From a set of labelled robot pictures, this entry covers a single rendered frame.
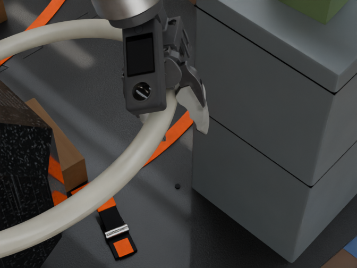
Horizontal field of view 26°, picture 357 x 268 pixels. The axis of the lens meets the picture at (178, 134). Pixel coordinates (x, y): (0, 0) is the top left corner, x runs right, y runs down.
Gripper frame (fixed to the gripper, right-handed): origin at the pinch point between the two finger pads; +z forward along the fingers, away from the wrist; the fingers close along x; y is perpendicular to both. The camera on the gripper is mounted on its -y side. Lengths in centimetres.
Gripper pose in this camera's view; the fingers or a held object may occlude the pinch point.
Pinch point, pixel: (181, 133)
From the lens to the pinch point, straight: 105.1
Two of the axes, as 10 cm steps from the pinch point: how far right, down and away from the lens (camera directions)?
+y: 1.2, -6.7, 7.4
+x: -9.4, 1.6, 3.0
